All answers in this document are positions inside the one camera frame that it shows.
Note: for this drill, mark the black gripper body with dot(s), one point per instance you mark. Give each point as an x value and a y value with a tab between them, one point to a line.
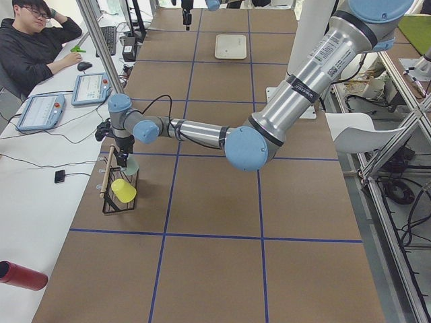
186	14
124	144

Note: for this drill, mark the pale green cup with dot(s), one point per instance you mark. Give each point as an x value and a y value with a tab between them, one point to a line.
131	168

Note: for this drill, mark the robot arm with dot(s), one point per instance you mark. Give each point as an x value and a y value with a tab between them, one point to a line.
212	5
357	27

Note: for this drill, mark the yellow cup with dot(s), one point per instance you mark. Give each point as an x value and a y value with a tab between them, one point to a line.
123	190

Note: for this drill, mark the cream serving tray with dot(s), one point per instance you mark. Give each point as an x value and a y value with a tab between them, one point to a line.
230	47

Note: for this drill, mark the black monitor stand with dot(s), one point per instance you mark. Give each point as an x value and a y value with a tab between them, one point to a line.
137	28

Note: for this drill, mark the small black puck device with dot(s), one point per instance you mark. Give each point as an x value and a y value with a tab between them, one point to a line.
59	176

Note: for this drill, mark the far blue teach pendant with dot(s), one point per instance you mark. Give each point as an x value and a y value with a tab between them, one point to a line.
91	89

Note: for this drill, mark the blue teach pendant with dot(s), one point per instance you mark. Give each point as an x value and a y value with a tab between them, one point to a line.
42	112
91	89

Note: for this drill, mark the black power adapter box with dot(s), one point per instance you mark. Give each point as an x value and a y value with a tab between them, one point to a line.
129	51

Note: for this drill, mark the black keyboard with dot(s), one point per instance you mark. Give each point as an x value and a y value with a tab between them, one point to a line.
110	37

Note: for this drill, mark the near blue teach pendant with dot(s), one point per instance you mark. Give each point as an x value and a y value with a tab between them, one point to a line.
42	112

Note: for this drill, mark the black computer mouse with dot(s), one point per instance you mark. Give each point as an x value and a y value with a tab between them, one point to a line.
83	66

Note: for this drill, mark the green plastic clamp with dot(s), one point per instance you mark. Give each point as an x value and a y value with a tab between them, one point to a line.
77	49

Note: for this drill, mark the seated person in black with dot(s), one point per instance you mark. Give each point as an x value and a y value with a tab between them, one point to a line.
31	41

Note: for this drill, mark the red bottle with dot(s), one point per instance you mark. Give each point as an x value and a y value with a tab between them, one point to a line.
20	276

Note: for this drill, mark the white chair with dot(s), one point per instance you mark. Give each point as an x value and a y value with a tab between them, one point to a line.
355	133

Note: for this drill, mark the black wire cup rack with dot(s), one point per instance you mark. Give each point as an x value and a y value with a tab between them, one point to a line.
111	172

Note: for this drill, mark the aluminium frame post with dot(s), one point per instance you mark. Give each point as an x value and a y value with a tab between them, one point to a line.
95	32

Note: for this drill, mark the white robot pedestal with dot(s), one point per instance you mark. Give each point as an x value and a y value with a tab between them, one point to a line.
312	26

